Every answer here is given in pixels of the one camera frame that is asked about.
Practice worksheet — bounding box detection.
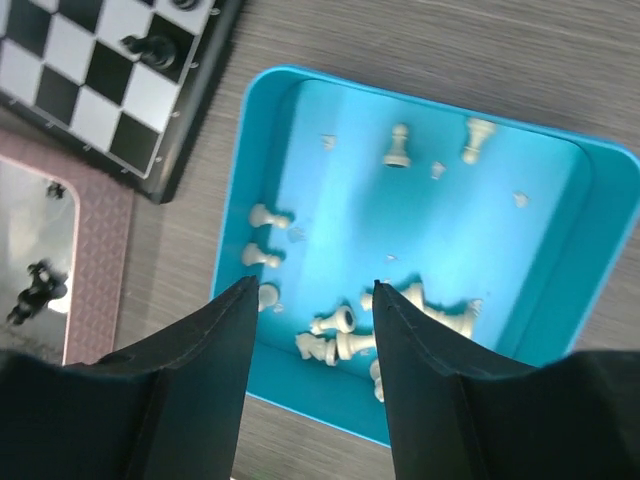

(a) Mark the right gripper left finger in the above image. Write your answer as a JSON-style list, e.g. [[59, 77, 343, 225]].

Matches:
[[1, 276, 258, 479]]

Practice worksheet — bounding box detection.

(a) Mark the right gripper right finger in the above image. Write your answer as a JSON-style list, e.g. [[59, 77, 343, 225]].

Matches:
[[373, 282, 639, 479]]

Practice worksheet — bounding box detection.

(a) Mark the black chess piece in tin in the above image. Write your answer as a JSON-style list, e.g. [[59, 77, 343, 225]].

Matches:
[[6, 259, 68, 326]]

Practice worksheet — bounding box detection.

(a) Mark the black white chess board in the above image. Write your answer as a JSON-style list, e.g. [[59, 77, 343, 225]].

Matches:
[[1, 0, 243, 204]]

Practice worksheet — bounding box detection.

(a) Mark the black chess piece on board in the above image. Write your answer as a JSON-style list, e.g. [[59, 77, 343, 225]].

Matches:
[[120, 35, 178, 70]]

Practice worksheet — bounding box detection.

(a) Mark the blue plastic tray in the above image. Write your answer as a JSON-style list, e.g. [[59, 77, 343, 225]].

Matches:
[[212, 66, 639, 445]]

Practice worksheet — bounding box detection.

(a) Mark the pink metal tin tray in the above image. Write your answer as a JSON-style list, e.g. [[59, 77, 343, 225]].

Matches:
[[1, 130, 133, 364]]

